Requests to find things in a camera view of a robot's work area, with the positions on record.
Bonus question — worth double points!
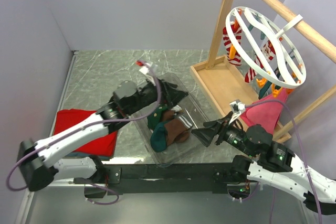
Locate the teal santa sock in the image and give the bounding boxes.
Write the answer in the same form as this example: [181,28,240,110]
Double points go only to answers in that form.
[150,121,167,153]

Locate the wooden drying rack frame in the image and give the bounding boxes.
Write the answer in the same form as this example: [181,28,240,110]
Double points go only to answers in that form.
[189,0,336,158]

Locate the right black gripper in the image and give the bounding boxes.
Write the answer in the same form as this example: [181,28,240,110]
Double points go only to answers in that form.
[190,111,254,156]

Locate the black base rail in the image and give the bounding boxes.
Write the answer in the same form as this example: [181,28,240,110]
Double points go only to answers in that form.
[104,163,246,195]

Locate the brown sock grey cuff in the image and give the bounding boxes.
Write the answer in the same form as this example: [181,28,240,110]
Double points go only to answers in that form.
[160,110,176,122]

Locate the red white striped sock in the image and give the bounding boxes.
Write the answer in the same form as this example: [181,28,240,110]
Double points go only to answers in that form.
[223,22,242,66]

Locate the green dotted duck sock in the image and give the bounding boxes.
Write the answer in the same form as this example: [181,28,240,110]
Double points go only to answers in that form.
[147,104,182,130]

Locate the clear plastic bin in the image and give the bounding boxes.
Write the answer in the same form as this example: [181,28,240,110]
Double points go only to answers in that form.
[133,94,208,167]

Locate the white round clip hanger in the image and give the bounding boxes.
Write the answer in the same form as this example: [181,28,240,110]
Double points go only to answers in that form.
[225,6,307,89]

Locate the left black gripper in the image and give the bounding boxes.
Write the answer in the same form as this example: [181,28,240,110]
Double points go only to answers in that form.
[127,74,189,115]

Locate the red folded cloth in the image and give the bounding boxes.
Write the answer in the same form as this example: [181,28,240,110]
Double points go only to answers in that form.
[53,109,118,160]

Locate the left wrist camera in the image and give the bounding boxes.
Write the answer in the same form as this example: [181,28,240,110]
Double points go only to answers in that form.
[136,60,154,84]

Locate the aluminium frame rail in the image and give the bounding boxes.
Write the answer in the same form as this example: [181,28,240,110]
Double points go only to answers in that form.
[26,50,106,188]

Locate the pink towel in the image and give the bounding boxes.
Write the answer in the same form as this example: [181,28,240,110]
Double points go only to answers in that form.
[240,102,283,134]

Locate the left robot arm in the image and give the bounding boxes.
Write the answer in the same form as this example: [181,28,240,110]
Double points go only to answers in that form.
[17,80,188,191]

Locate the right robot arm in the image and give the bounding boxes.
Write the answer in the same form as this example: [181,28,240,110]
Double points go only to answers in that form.
[191,113,335,215]

